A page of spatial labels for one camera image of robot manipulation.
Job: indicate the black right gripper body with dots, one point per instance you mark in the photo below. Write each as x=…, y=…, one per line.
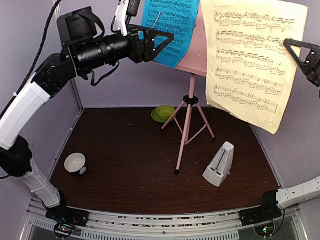
x=315, y=78

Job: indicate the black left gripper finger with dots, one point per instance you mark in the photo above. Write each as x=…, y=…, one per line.
x=148, y=33
x=157, y=45

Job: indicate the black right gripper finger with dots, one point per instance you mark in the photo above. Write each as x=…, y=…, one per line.
x=307, y=65
x=288, y=43

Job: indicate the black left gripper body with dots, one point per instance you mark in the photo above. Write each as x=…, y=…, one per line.
x=137, y=53

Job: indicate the blue sheet music page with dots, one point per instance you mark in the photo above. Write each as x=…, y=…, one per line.
x=177, y=17

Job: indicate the pink music stand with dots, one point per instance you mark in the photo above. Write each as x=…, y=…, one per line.
x=195, y=63

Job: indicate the yellow sheet music page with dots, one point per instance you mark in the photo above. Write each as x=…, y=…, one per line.
x=250, y=73

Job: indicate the white metronome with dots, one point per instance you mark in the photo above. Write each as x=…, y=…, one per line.
x=220, y=166

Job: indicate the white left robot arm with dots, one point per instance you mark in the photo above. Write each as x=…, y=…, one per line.
x=85, y=47

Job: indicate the green bowl with saucer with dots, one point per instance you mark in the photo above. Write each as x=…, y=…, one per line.
x=162, y=113

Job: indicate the white and dark bowl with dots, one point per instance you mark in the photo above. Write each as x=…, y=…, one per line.
x=76, y=164

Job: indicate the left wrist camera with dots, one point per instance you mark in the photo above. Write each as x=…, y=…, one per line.
x=126, y=9

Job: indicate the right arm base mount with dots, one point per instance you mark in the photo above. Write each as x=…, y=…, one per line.
x=266, y=221

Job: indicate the aluminium front rail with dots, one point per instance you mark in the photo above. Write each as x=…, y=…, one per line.
x=219, y=225

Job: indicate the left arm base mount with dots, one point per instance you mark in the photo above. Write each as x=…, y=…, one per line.
x=67, y=220

